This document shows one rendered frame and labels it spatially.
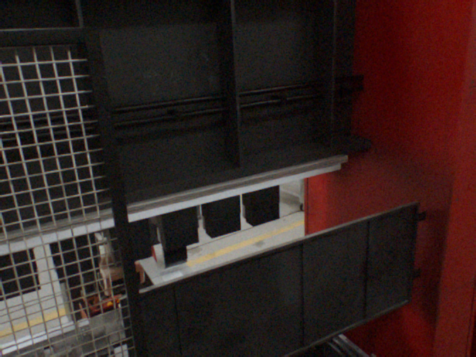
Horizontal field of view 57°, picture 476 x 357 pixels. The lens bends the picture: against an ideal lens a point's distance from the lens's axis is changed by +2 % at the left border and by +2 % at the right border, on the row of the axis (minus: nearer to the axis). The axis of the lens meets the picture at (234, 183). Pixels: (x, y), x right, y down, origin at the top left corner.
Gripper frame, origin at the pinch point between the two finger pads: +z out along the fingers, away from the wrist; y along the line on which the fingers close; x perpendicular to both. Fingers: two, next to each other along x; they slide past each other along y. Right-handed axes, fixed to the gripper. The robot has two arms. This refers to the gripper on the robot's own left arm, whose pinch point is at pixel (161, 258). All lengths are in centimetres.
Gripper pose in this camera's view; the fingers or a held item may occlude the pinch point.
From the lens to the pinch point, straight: 200.8
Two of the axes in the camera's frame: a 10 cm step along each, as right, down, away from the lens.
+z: 2.9, 9.5, -1.3
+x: -3.8, 2.4, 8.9
